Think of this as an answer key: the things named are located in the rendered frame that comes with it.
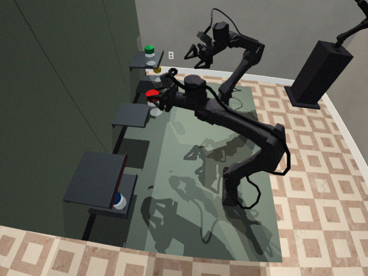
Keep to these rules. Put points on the clear glass bottle with yellow cap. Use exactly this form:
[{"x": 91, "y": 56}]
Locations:
[{"x": 157, "y": 74}]

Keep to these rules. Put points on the clear bottle with red cap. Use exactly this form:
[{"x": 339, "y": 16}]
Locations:
[{"x": 154, "y": 110}]

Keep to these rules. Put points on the clear bottle with green cap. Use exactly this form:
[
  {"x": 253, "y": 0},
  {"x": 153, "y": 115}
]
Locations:
[{"x": 149, "y": 55}]

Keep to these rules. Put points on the white bottle with blue cap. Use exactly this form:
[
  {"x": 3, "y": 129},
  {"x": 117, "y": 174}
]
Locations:
[{"x": 120, "y": 201}]

